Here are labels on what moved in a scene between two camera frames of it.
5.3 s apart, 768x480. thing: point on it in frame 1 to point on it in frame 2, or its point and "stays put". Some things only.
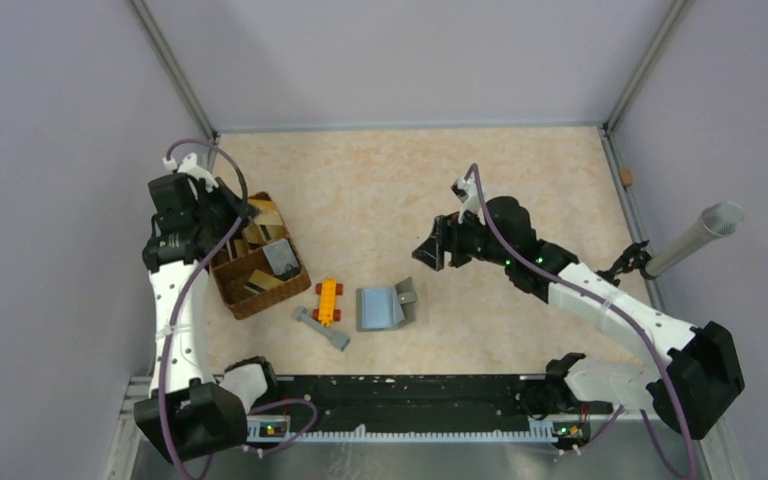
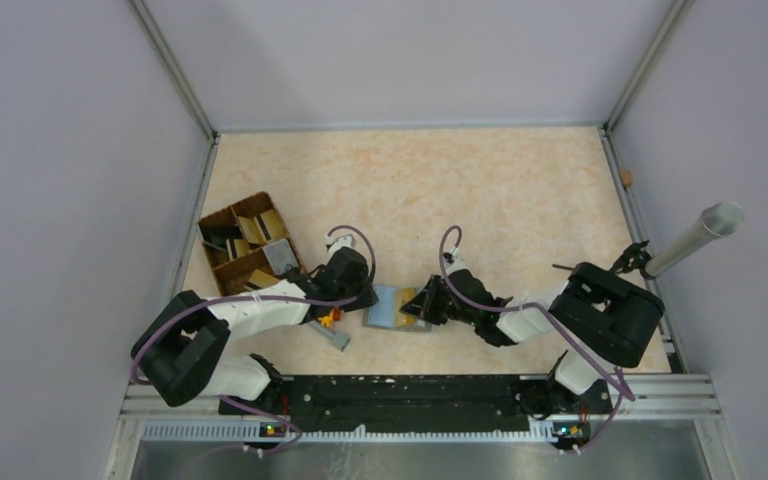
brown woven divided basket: [259, 267] stays put
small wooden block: [626, 177] stays put
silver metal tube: [718, 219] stays put
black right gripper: [446, 237] to [425, 303]
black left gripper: [221, 190] to [367, 296]
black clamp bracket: [633, 258] stays put
